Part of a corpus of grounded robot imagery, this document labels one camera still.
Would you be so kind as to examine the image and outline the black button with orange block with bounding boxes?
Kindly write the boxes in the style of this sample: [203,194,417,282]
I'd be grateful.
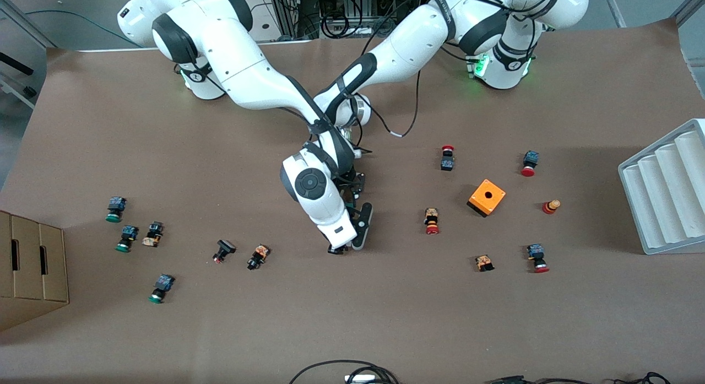
[247,244,270,271]
[142,221,165,248]

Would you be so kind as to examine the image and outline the black square-head button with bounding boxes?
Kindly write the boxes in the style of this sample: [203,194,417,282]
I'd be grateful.
[213,239,237,264]

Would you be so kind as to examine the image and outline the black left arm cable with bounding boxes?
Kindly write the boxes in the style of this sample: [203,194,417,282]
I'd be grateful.
[361,64,425,138]

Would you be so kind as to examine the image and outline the black looped cable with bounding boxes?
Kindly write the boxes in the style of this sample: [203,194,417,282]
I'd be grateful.
[289,360,400,384]

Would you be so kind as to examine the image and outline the grey ribbed tray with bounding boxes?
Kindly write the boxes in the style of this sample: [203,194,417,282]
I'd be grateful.
[618,118,705,256]

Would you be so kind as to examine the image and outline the green button with blue block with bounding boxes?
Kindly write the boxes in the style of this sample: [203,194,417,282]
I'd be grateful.
[148,274,176,304]
[115,225,139,253]
[106,196,128,224]

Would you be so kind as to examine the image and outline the black rod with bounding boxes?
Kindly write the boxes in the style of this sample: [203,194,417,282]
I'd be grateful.
[0,51,35,76]

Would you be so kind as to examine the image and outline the black equipment rack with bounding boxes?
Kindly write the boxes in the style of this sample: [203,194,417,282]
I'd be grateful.
[268,0,430,40]

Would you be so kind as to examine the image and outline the thin black cable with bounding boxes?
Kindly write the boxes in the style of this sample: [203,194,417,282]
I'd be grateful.
[523,372,671,384]

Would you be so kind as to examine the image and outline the orange button enclosure box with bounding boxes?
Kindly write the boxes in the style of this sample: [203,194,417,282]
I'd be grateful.
[467,179,507,218]

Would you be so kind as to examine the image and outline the brown cardboard box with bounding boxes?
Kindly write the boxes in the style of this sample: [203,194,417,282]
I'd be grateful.
[0,210,70,333]

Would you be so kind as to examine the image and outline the grey aluminium frame bar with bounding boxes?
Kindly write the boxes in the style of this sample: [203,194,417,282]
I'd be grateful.
[0,0,58,50]
[671,0,705,28]

